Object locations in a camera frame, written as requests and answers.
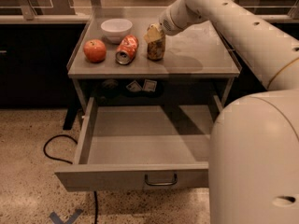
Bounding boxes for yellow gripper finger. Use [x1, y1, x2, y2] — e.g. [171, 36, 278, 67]
[144, 23, 165, 44]

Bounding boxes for orange soda can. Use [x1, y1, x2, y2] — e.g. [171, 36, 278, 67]
[147, 39, 165, 61]

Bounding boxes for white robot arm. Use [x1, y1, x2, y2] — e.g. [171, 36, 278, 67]
[159, 0, 299, 224]

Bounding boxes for red crushed soda can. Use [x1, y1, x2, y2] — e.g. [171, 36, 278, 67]
[115, 35, 139, 65]

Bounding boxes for grey cabinet counter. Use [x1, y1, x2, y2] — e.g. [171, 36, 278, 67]
[68, 7, 240, 104]

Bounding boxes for grey open top drawer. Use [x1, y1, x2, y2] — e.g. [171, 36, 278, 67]
[55, 97, 213, 191]

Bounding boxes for white bowl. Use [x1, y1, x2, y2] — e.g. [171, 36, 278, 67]
[101, 19, 133, 44]

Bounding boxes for small packet right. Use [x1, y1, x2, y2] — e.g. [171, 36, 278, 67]
[143, 79, 157, 92]

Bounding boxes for small packet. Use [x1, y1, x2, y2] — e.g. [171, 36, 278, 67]
[126, 80, 142, 92]
[143, 79, 157, 92]

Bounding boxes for small packet left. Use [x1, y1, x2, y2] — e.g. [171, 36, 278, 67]
[126, 80, 142, 92]

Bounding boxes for red apple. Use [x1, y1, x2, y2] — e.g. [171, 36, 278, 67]
[83, 39, 107, 63]

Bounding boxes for dark round object in cabinet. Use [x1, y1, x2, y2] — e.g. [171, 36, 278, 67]
[101, 79, 119, 97]

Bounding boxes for black floor cable left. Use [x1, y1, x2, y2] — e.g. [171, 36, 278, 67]
[42, 134, 99, 224]

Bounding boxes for metal drawer handle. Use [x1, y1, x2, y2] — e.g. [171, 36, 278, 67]
[144, 174, 178, 187]

